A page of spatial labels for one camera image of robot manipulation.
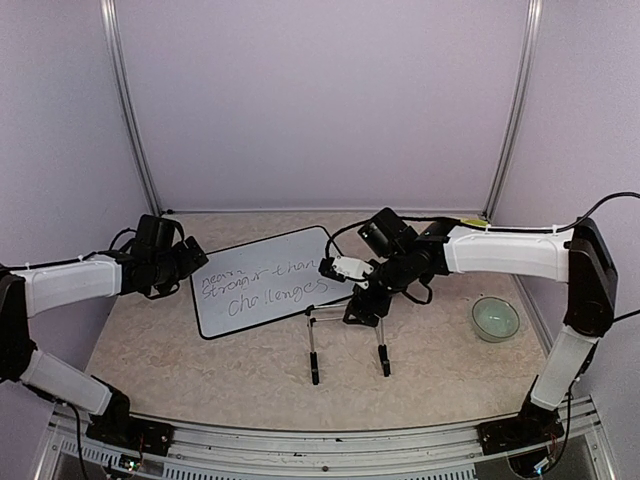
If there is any clear glass bowl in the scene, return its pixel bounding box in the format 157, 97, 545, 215
471, 297, 521, 343

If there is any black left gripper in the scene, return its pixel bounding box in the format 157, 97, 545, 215
152, 235, 208, 296

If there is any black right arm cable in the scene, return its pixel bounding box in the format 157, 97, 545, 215
323, 190, 640, 321

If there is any metal whiteboard stand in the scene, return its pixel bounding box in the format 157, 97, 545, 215
302, 302, 392, 386

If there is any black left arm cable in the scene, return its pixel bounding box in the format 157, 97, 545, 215
108, 227, 139, 251

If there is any right aluminium frame post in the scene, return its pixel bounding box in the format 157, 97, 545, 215
482, 0, 544, 220

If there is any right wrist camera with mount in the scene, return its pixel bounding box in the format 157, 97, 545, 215
319, 256, 374, 289

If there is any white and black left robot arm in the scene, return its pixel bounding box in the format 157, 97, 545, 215
1, 214, 208, 445

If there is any white whiteboard with black frame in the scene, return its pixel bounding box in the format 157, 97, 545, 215
190, 225, 353, 340

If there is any yellow-green plastic bowl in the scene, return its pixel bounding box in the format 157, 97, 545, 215
461, 218, 489, 228

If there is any aluminium frame post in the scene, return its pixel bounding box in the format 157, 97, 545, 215
482, 0, 544, 220
100, 0, 162, 215

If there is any left aluminium frame post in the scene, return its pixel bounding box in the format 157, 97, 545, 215
100, 0, 162, 215

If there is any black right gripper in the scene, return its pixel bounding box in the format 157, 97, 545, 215
343, 250, 415, 326

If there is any front aluminium rail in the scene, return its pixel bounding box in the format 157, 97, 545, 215
32, 398, 615, 479

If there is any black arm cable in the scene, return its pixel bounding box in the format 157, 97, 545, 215
323, 190, 640, 321
108, 227, 139, 251

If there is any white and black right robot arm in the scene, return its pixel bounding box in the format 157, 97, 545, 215
319, 208, 618, 455

